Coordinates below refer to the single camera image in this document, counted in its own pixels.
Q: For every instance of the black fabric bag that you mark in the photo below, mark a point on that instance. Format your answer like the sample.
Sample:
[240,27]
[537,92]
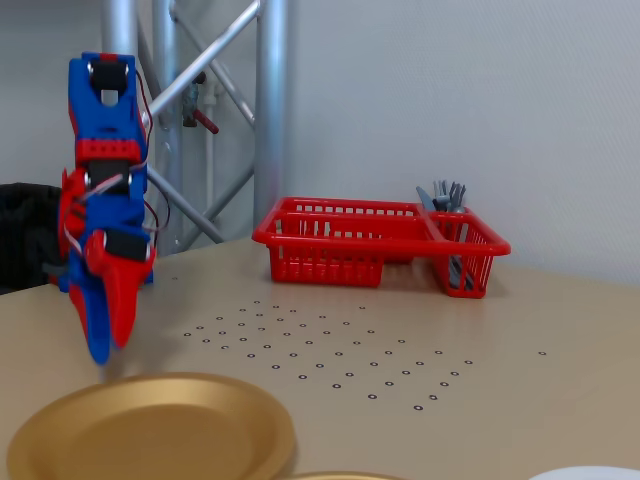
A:
[20,235]

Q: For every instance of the red plastic dish rack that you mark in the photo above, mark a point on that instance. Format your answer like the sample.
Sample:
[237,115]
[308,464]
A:
[350,240]

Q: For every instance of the dark grey plastic fork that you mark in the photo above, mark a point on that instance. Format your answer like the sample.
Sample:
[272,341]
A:
[457,194]

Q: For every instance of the grey table clamp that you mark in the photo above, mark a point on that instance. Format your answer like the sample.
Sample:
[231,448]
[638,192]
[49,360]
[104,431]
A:
[52,270]

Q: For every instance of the aluminium truss frame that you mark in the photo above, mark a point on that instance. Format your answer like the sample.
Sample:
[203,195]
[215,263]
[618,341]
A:
[272,100]

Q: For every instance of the light grey plastic fork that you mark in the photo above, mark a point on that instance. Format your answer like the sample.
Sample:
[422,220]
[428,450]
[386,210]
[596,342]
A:
[440,190]

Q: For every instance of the blue gripper, black motor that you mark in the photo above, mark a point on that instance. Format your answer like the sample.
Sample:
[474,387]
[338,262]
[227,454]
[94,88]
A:
[111,280]

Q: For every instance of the gold plastic plate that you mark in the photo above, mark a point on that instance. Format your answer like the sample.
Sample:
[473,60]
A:
[150,425]

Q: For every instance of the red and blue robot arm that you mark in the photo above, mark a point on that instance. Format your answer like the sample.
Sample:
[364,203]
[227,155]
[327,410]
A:
[100,120]

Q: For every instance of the blue grey plastic knife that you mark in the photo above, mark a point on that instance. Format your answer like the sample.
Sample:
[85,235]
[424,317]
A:
[425,197]

